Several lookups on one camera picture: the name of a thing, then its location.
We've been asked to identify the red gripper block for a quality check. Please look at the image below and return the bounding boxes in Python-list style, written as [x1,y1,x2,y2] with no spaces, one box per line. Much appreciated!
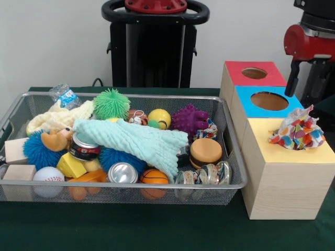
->
[284,23,335,97]

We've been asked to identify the colourful polka-dot cloth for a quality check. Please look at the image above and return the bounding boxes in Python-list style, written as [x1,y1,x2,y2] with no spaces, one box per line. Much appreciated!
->
[268,104,327,152]

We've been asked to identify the wooden box three holes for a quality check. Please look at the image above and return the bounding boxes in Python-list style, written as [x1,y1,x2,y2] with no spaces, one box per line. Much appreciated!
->
[219,61,335,220]

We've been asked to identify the shallow silver mesh bin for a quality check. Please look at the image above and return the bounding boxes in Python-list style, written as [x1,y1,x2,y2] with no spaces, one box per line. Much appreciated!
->
[0,91,248,206]

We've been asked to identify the black upright panel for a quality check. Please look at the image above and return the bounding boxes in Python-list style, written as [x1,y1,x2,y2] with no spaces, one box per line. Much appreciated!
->
[298,59,335,108]

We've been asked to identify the dark green table cloth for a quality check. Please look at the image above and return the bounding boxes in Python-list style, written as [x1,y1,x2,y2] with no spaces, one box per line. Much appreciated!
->
[0,86,335,251]
[312,100,335,126]

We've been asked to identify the purple spiky ball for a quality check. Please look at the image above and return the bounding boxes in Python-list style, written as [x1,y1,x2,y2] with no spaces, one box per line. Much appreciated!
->
[171,104,210,138]

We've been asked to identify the toy hamburger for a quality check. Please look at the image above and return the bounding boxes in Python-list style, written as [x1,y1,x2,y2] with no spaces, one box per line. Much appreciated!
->
[189,138,224,169]

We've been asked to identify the yellow smiley ball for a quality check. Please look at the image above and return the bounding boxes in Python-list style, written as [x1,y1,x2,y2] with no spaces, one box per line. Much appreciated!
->
[148,108,172,131]

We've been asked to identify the mint green waffle cloth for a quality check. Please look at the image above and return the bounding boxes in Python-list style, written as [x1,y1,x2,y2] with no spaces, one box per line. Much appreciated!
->
[72,118,189,184]

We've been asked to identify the green koosh ball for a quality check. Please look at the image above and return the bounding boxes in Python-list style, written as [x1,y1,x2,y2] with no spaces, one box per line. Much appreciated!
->
[93,88,131,122]

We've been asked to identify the silver drink can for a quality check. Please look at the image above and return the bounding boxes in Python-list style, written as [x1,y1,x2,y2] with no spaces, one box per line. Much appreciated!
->
[107,162,139,184]

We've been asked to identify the crushed plastic water bottle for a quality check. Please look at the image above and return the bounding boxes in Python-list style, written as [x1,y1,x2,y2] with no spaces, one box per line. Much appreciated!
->
[49,83,82,110]

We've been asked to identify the cream knitted cloth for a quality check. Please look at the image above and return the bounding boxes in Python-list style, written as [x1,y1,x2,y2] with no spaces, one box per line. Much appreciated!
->
[26,100,95,136]

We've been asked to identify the white baseball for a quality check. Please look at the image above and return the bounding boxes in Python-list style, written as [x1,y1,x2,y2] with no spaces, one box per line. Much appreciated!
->
[32,166,65,198]

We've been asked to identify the blue koosh ball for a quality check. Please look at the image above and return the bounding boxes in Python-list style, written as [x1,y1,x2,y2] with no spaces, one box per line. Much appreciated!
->
[23,130,69,171]

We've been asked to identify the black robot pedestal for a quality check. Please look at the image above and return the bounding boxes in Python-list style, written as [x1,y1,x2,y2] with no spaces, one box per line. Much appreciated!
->
[101,0,210,88]

